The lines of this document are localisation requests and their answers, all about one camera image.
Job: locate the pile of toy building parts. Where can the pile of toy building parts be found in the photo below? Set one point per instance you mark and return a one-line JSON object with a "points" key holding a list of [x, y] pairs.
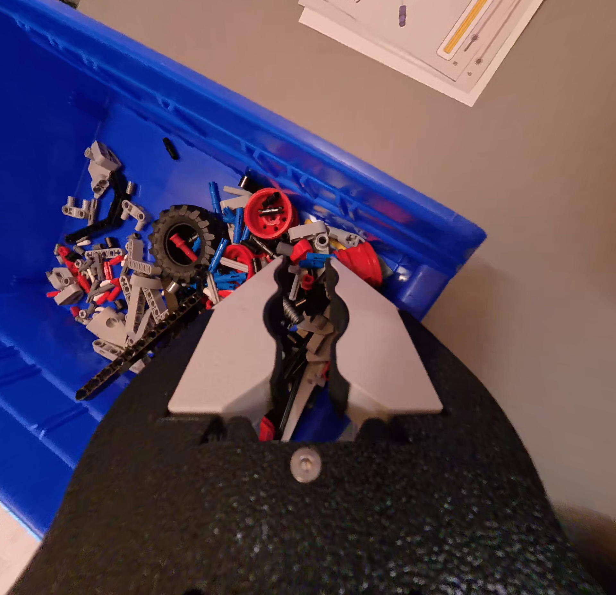
{"points": [[139, 311]]}

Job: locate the black toy tyre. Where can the black toy tyre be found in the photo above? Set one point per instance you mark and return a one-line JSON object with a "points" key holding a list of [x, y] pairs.
{"points": [[159, 248]]}

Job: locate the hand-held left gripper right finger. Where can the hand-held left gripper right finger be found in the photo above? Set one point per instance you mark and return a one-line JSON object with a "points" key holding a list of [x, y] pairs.
{"points": [[390, 364]]}

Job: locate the blue plastic bin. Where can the blue plastic bin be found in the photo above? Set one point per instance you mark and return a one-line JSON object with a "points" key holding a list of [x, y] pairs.
{"points": [[48, 75]]}

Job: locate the long black toy beam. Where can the long black toy beam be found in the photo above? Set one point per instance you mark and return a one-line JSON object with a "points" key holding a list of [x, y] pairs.
{"points": [[139, 349]]}

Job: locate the black bent toy beam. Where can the black bent toy beam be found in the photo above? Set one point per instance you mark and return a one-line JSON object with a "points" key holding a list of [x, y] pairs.
{"points": [[113, 210]]}

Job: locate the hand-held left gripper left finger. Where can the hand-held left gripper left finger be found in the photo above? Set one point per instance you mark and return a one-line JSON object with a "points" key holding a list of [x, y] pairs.
{"points": [[221, 364]]}

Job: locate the small black toy pin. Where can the small black toy pin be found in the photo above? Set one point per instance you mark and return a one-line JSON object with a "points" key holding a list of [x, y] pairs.
{"points": [[171, 148]]}

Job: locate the grey curved toy panel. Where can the grey curved toy panel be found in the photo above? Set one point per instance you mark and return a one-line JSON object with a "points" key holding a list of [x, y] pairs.
{"points": [[101, 164]]}

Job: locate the building instruction booklet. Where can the building instruction booklet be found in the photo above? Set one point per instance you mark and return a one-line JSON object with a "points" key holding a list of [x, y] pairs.
{"points": [[423, 37]]}

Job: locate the red toy wheel rim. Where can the red toy wheel rim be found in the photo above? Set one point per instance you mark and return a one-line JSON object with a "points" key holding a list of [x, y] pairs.
{"points": [[361, 263], [255, 219]]}

